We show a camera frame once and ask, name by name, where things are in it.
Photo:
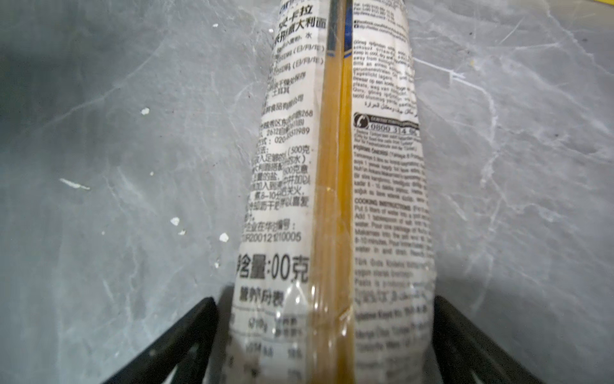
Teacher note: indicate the blue clear spaghetti bag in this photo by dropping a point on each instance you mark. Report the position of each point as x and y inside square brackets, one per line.
[274, 298]
[393, 270]

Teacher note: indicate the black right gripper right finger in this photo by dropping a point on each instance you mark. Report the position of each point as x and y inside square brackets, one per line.
[465, 354]

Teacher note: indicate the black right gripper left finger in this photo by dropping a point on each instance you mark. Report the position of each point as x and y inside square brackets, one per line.
[181, 353]

